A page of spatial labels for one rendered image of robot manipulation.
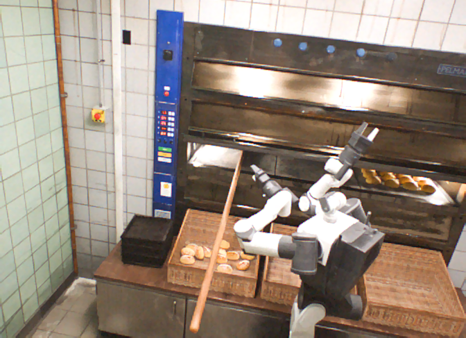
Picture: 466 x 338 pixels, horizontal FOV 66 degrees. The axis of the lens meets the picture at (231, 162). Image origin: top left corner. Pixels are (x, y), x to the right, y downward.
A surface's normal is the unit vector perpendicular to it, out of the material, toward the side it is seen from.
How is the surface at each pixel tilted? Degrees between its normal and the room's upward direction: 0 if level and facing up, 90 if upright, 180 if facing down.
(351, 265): 90
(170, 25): 90
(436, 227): 70
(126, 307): 90
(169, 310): 90
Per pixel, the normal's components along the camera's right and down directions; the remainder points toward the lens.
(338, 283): -0.68, 0.22
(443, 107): -0.11, 0.02
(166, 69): -0.15, 0.36
